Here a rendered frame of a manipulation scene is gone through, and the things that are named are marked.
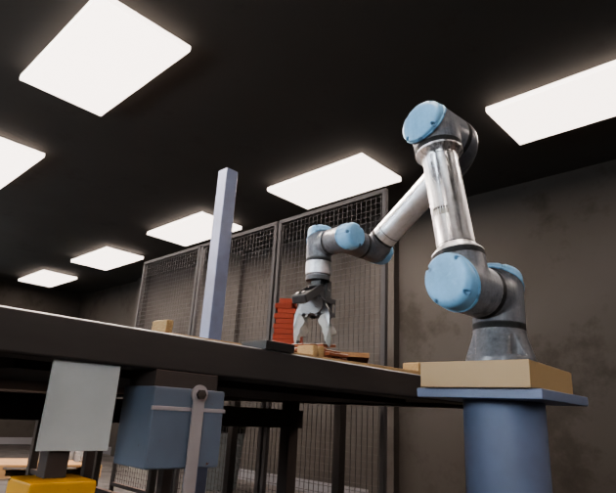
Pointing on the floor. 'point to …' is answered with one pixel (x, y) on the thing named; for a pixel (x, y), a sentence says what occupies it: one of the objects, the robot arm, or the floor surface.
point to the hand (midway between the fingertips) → (311, 344)
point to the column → (506, 435)
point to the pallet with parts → (26, 465)
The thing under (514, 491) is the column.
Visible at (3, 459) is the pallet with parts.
